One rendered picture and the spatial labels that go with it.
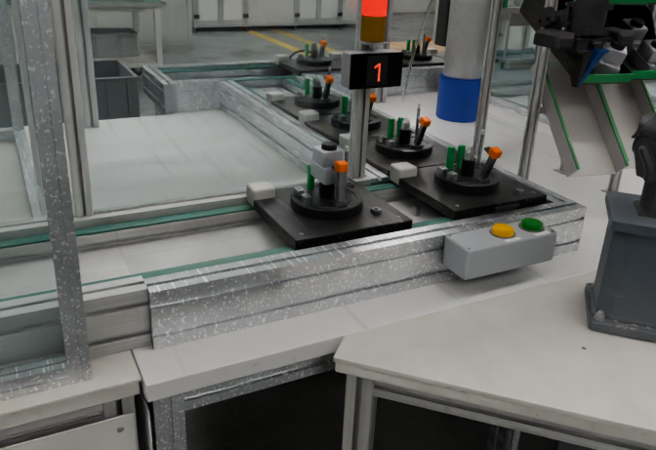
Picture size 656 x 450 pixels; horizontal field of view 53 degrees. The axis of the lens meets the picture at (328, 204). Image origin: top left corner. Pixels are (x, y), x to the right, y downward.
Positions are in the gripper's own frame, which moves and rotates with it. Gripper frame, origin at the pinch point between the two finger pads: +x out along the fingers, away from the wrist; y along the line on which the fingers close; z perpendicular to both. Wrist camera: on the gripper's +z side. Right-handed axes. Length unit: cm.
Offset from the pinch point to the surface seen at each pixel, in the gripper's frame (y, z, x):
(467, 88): -52, 93, 27
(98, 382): 86, -3, 39
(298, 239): 50, 8, 28
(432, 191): 15.0, 18.4, 28.4
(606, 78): -21.4, 11.5, 5.4
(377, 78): 24.0, 28.9, 6.5
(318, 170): 41, 19, 21
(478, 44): -55, 93, 12
